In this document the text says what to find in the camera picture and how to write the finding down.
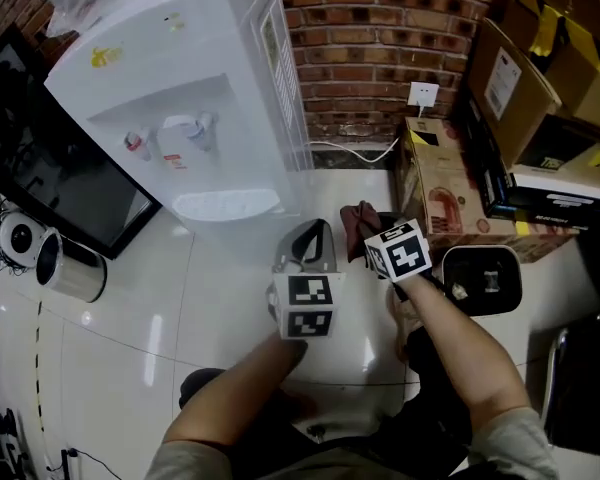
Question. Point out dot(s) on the brown cloth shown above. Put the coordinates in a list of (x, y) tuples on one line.
[(357, 228)]

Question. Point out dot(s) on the white wall socket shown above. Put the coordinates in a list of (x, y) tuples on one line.
[(423, 95)]

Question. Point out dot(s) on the cardboard box white label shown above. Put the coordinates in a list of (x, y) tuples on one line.
[(515, 93)]

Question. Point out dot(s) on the yellow black taped cardboard box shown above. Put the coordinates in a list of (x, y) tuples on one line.
[(570, 58)]

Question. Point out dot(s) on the yellow black floor tape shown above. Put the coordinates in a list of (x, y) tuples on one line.
[(39, 368)]

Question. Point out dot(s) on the white round device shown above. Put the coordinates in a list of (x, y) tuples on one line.
[(20, 238)]

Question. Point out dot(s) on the person's grey shirt sleeve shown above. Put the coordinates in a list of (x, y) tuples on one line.
[(515, 448), (190, 463)]

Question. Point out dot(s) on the person's right forearm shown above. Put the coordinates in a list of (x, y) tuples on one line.
[(465, 358)]

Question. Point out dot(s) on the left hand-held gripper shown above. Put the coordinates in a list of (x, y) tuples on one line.
[(307, 303)]

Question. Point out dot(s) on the white square trash bin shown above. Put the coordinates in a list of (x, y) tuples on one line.
[(480, 255)]

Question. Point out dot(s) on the red printed cardboard box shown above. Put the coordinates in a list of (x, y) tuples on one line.
[(440, 178)]

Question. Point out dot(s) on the dark open cardboard box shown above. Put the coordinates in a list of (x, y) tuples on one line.
[(560, 143)]

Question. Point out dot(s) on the black rolling stool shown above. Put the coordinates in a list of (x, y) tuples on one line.
[(316, 433)]

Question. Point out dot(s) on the black box white print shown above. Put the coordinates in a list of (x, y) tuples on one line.
[(555, 203)]

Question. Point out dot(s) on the person's black shorts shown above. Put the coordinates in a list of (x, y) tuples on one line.
[(420, 433)]

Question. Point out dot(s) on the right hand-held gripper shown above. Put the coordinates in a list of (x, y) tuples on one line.
[(402, 253)]

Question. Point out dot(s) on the person's left forearm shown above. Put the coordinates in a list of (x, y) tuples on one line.
[(230, 393)]

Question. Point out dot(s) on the black box blue print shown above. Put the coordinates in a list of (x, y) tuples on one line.
[(490, 168)]

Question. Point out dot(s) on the steel trash can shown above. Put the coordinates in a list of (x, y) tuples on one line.
[(77, 273)]

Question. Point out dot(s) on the white water dispenser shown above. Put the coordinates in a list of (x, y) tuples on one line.
[(180, 68)]

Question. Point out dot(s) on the black framed glass door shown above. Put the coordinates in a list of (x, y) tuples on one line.
[(55, 168)]

